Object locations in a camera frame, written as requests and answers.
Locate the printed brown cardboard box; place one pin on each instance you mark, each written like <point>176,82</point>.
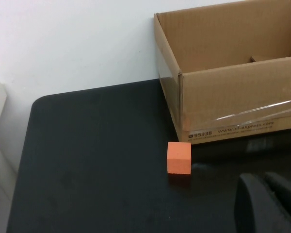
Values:
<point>232,97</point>

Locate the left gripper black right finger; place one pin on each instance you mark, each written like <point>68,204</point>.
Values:
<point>288,196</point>

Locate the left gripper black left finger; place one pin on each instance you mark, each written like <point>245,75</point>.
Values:
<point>254,208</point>

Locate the orange foam cube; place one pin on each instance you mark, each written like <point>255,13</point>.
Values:
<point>179,157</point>

